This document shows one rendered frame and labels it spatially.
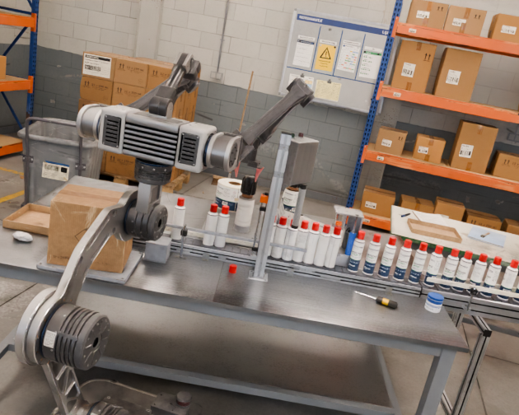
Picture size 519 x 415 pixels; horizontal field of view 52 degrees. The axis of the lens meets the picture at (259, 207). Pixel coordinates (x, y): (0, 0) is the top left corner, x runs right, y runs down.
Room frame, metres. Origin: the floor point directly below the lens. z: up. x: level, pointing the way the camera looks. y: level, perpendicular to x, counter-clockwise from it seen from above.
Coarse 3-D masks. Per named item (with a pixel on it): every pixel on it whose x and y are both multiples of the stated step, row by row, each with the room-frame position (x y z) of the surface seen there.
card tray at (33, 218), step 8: (24, 208) 2.44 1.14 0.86; (32, 208) 2.49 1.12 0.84; (40, 208) 2.49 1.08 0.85; (48, 208) 2.49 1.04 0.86; (8, 216) 2.28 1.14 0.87; (16, 216) 2.36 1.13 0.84; (24, 216) 2.40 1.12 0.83; (32, 216) 2.42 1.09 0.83; (40, 216) 2.44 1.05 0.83; (48, 216) 2.46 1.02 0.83; (8, 224) 2.23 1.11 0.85; (16, 224) 2.23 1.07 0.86; (24, 224) 2.23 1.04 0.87; (32, 224) 2.32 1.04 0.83; (40, 224) 2.34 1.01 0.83; (48, 224) 2.36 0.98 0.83; (32, 232) 2.23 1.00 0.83; (40, 232) 2.23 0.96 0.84; (48, 232) 2.24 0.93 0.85
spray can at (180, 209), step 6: (180, 198) 2.36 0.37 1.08; (180, 204) 2.35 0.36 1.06; (174, 210) 2.36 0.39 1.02; (180, 210) 2.35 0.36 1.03; (174, 216) 2.35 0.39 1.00; (180, 216) 2.35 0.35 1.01; (174, 222) 2.35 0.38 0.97; (180, 222) 2.35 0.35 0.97; (174, 228) 2.35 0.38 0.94; (174, 234) 2.34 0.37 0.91
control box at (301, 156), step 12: (300, 144) 2.21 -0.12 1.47; (312, 144) 2.29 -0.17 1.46; (288, 156) 2.22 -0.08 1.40; (300, 156) 2.22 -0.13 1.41; (312, 156) 2.31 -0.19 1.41; (288, 168) 2.21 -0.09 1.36; (300, 168) 2.24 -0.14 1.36; (312, 168) 2.33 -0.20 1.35; (288, 180) 2.21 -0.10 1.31; (300, 180) 2.26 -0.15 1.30
